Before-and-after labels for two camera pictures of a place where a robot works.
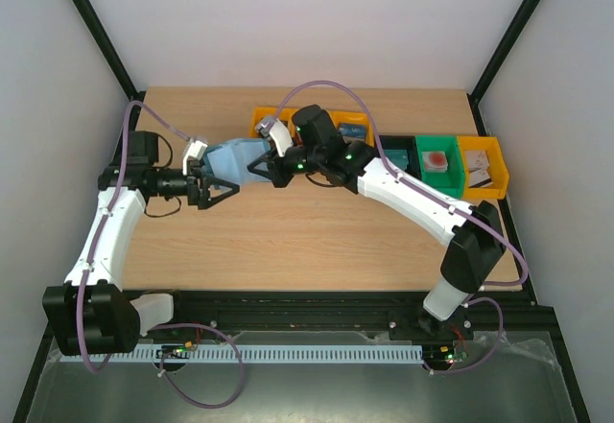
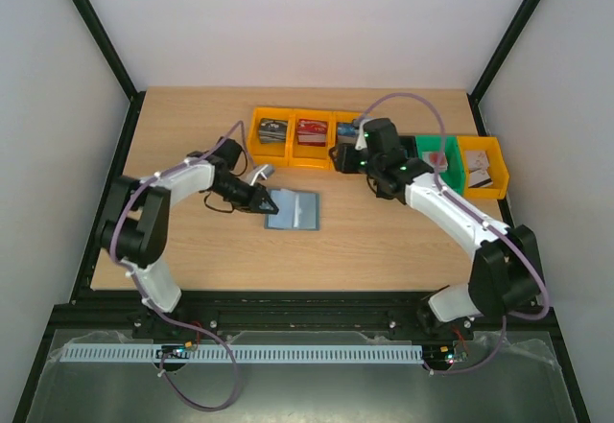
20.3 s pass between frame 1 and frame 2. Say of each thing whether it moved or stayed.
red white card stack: stayed
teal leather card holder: moved
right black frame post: stayed
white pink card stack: stayed
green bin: stayed
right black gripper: moved
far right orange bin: stayed
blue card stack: stayed
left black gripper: moved
